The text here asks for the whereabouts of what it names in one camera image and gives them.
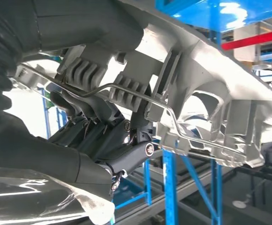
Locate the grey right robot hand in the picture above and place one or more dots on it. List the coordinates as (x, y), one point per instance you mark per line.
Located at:
(56, 161)

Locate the blue metal shelf rack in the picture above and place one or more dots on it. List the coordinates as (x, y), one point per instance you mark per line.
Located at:
(170, 186)

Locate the clear plastic film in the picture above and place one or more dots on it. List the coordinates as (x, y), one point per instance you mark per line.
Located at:
(32, 198)

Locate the red barrier belt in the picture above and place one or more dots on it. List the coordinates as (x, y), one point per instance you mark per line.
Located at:
(255, 38)

